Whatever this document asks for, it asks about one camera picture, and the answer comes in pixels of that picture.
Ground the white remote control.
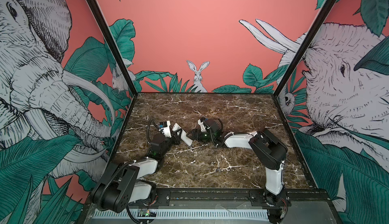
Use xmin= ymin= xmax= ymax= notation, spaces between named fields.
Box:
xmin=173 ymin=123 xmax=193 ymax=147

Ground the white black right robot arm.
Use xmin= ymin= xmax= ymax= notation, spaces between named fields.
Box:
xmin=188 ymin=127 xmax=289 ymax=207

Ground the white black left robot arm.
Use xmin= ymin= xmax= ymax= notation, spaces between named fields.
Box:
xmin=91 ymin=130 xmax=182 ymax=213

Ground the white ventilation grille strip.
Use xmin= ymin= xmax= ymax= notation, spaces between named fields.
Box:
xmin=91 ymin=208 xmax=269 ymax=221

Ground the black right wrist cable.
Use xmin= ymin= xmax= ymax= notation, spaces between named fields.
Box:
xmin=209 ymin=118 xmax=227 ymax=148

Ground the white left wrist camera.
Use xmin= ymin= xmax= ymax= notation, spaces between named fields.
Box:
xmin=159 ymin=120 xmax=171 ymax=138

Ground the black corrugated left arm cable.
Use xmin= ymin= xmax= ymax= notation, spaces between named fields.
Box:
xmin=95 ymin=163 xmax=128 ymax=209

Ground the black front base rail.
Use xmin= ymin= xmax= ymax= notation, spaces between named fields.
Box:
xmin=153 ymin=188 xmax=330 ymax=208

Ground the black left corner frame post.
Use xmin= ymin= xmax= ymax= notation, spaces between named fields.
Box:
xmin=86 ymin=0 xmax=138 ymax=98

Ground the black corner frame post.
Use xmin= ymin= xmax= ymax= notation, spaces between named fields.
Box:
xmin=86 ymin=0 xmax=138 ymax=98
xmin=272 ymin=0 xmax=336 ymax=97

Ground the black right corner frame post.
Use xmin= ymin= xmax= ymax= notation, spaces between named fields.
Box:
xmin=272 ymin=0 xmax=336 ymax=97

